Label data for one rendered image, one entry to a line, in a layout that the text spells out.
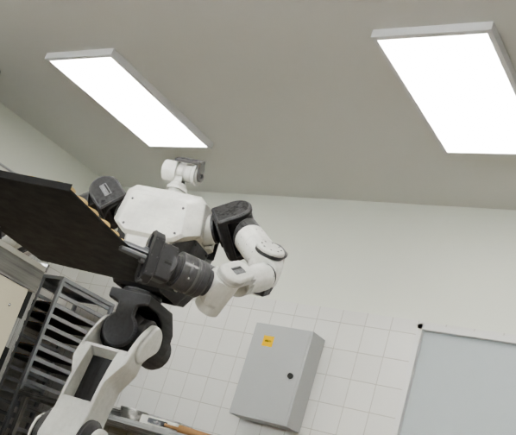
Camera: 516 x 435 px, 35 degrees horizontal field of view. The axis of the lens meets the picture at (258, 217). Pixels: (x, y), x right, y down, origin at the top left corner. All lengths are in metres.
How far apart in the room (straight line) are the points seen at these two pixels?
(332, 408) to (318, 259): 1.19
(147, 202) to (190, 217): 0.14
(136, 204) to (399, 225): 4.06
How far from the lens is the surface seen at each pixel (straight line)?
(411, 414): 5.77
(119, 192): 2.51
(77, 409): 2.22
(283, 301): 6.43
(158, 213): 2.36
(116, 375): 2.24
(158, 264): 1.83
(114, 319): 2.34
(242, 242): 2.26
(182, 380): 6.69
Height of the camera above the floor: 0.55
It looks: 19 degrees up
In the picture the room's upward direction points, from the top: 18 degrees clockwise
